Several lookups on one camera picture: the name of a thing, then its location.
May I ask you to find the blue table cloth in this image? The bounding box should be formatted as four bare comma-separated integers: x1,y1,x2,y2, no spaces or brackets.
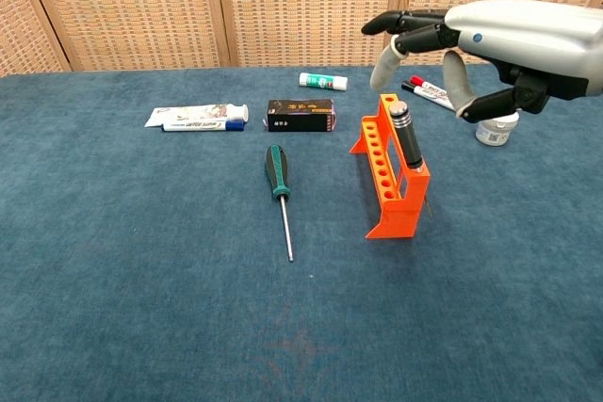
0,60,603,402

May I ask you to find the white toothpaste tube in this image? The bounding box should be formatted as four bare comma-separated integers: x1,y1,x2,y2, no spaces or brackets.
143,103,250,129

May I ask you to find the orange tube rack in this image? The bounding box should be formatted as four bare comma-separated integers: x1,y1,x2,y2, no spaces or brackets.
349,93,432,240

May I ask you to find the black rectangular box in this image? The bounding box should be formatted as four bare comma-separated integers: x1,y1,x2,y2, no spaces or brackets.
261,98,336,133

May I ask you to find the woven wooden folding screen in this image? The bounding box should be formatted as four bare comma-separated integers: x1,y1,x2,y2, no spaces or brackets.
0,0,603,77

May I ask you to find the grey metal handle screwdriver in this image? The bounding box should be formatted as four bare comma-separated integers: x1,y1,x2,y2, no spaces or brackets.
388,100,432,220

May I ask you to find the small white jar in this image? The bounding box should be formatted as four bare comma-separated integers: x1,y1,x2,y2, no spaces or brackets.
475,109,519,148

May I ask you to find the long green black screwdriver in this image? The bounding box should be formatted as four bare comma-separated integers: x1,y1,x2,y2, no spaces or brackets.
265,144,295,263

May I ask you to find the white marker with black cap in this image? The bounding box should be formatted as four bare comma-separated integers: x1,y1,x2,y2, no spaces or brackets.
400,82,457,114

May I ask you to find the white marker with red cap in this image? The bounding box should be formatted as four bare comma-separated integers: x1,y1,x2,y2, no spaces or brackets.
409,74,448,98

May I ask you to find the white green glue stick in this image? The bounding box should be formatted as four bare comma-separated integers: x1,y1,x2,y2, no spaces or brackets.
299,72,350,91

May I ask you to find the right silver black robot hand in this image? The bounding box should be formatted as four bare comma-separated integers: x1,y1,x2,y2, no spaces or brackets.
361,0,603,124

